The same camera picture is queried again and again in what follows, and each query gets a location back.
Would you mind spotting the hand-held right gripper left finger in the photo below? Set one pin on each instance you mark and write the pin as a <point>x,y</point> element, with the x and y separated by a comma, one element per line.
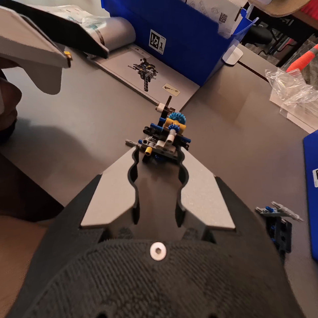
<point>111,193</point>

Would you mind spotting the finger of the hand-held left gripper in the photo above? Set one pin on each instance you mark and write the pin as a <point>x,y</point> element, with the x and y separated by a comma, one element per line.
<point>64,27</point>
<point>27,42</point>

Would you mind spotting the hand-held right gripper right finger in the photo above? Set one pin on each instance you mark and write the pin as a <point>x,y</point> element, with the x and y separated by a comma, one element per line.
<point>203,196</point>

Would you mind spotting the lego gear assembly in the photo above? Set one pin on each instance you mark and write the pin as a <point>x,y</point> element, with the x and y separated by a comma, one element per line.
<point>174,124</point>

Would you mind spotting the lego instruction booklet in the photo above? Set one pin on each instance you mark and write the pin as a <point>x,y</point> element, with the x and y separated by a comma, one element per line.
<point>119,64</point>

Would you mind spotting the small lego subassembly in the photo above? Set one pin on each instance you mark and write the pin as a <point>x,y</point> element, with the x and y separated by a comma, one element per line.
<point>280,231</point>

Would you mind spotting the person's left hand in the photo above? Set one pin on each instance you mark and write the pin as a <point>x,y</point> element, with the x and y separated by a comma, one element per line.
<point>10,97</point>

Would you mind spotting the flat clear plastic bag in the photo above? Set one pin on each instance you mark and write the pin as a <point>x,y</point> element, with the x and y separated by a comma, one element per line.
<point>92,24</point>

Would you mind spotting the shallow blue storage bin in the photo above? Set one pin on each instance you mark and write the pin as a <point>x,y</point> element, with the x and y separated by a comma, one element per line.
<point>310,211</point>

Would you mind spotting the deep blue storage bin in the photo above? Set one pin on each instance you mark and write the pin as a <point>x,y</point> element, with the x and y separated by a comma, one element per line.
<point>188,37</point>

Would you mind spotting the crumpled clear plastic bag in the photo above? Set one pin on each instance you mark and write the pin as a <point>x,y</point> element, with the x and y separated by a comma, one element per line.
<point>290,87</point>

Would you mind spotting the white rounded plate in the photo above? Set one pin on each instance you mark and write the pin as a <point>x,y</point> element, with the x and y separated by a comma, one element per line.
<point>232,56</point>

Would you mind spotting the white printed cardboard box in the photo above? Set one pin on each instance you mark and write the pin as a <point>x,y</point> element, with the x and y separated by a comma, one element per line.
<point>211,15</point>

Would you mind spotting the orange foam object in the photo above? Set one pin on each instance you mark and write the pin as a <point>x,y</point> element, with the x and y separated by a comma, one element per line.
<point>301,58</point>

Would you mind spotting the black office chair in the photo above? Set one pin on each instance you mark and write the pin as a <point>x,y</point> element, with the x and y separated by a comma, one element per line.
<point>260,34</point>

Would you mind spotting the tan curved board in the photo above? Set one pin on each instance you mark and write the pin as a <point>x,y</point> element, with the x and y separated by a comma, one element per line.
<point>278,7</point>

